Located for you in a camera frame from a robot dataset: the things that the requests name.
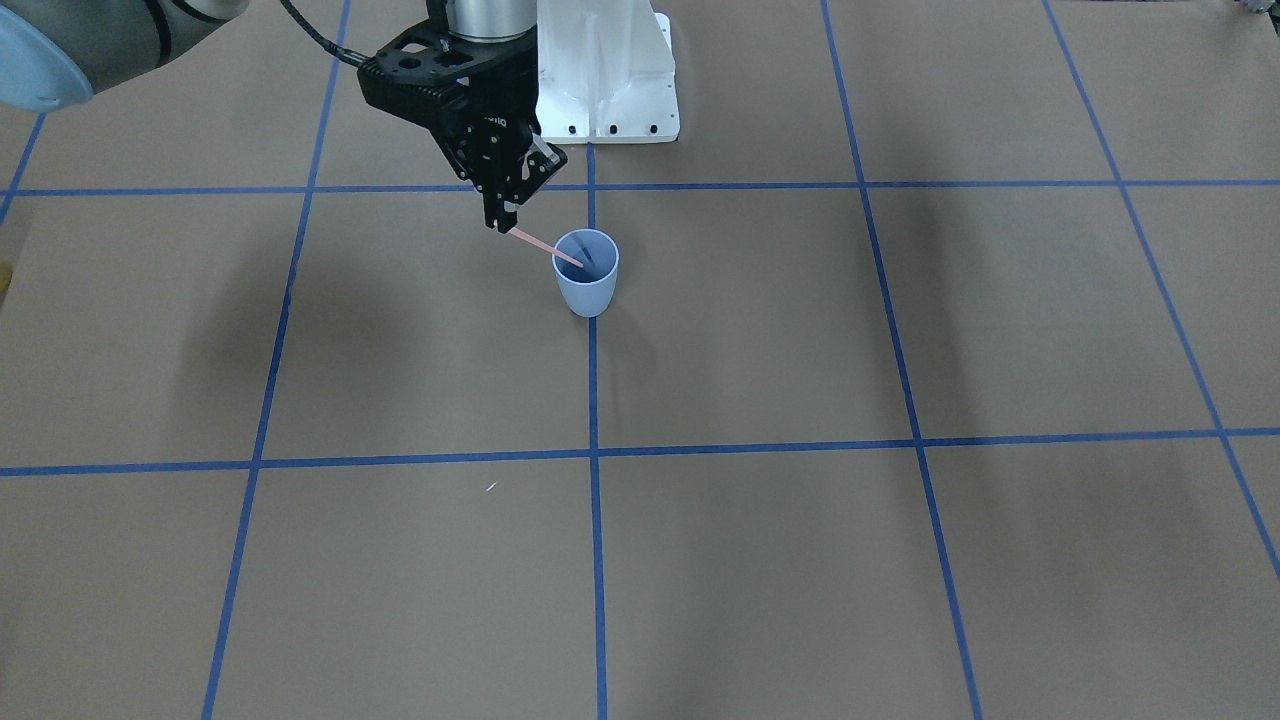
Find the light wooden chopstick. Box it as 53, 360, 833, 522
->
507, 227, 584, 268

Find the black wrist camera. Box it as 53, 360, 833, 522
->
357, 20, 475, 119

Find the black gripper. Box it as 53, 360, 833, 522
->
431, 50, 568, 234

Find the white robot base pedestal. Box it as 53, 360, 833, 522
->
536, 1, 681, 143

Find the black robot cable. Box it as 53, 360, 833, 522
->
280, 0, 372, 69

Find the light blue plastic cup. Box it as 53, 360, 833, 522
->
552, 229, 621, 319

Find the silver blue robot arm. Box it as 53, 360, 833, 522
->
1, 1, 567, 233

